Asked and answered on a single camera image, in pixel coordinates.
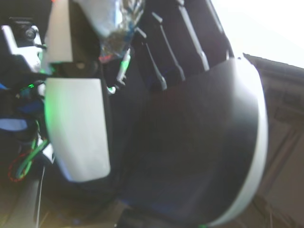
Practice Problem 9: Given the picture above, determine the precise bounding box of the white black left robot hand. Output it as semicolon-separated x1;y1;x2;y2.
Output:
41;0;269;228

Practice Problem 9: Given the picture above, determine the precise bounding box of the blue bag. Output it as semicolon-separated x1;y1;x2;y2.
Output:
72;0;146;64

